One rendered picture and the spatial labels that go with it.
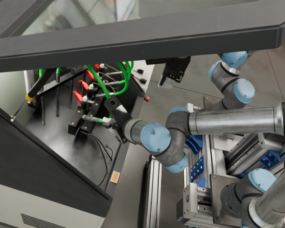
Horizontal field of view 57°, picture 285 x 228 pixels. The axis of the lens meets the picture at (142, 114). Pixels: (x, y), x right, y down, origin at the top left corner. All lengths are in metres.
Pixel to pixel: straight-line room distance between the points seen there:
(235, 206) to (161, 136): 0.59
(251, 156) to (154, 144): 0.71
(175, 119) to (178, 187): 1.34
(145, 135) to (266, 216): 0.48
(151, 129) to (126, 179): 1.59
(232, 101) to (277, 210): 0.65
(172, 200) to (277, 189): 1.32
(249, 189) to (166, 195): 1.08
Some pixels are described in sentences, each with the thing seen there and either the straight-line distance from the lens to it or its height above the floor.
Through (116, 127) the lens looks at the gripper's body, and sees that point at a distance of 0.89.
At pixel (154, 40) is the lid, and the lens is 0.46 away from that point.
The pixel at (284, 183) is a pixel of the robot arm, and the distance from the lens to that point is 0.83.
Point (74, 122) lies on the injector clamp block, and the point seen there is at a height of 0.98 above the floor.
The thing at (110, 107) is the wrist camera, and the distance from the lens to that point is 0.86.
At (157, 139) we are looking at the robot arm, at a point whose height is 1.48.
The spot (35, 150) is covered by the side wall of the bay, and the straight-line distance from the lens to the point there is 0.94.
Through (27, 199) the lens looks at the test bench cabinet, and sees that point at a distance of 1.43.
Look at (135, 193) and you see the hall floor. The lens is 2.25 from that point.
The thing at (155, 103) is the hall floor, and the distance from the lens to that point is 2.83.
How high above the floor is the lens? 2.05
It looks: 50 degrees down
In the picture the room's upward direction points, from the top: 23 degrees clockwise
